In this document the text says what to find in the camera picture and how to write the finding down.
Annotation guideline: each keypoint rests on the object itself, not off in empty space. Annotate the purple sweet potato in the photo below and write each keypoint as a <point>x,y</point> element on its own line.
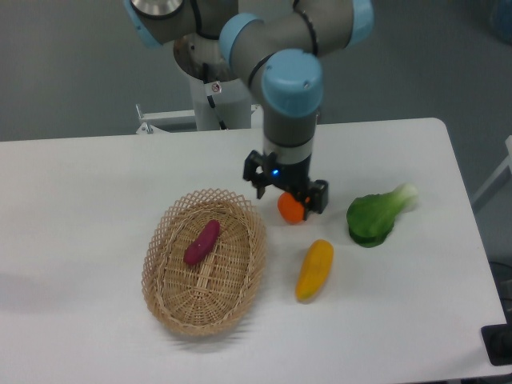
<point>203,244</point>

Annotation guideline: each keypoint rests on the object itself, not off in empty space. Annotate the orange tangerine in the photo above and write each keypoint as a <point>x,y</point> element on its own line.
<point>291,210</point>

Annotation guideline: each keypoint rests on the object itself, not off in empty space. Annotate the white furniture leg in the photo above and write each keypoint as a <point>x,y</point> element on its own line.
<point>497,179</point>

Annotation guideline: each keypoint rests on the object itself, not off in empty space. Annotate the woven wicker basket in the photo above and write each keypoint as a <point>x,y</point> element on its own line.
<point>214,294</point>

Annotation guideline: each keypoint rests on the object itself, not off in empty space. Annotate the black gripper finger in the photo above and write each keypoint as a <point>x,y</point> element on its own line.
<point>313,197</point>
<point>258,170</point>

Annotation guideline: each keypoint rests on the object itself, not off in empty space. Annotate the black device at table edge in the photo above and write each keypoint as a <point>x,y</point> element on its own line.
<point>497,340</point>

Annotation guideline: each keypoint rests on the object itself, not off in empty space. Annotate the blue object in corner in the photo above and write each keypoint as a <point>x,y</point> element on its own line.
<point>501,19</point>

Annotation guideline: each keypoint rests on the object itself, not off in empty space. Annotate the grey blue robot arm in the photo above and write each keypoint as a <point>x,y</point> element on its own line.
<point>233,58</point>

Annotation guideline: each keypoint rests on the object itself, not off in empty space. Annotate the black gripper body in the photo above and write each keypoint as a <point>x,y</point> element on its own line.
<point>291,177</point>

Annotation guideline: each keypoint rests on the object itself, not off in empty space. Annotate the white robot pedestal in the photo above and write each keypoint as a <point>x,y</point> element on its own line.
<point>216,93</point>

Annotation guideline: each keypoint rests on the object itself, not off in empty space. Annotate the green bok choy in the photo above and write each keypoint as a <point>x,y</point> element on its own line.
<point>371,218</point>

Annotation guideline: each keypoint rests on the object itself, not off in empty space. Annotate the yellow mango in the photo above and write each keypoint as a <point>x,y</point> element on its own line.
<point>315,270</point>

